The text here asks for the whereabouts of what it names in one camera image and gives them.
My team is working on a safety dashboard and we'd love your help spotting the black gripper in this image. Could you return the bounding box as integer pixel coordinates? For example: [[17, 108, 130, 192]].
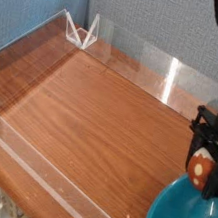
[[185, 105, 218, 200]]

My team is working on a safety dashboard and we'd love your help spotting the clear acrylic wall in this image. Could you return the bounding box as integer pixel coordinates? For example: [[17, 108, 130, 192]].
[[85, 15, 218, 119], [0, 117, 111, 218], [0, 10, 70, 54]]

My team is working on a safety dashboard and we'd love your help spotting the brown toy mushroom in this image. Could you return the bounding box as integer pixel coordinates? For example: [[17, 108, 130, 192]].
[[187, 148, 215, 191]]

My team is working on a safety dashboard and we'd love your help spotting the clear acrylic back wall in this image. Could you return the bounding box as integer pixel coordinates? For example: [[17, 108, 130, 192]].
[[85, 15, 218, 119]]

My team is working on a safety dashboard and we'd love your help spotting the clear acrylic corner bracket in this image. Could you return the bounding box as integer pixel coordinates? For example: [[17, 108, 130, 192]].
[[65, 11, 100, 50]]

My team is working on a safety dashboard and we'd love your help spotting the clear acrylic front wall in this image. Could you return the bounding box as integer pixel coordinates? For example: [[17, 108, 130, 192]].
[[0, 117, 111, 218]]

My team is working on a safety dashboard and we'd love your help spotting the clear acrylic left wall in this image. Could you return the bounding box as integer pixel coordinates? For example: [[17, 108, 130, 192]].
[[0, 10, 70, 54]]

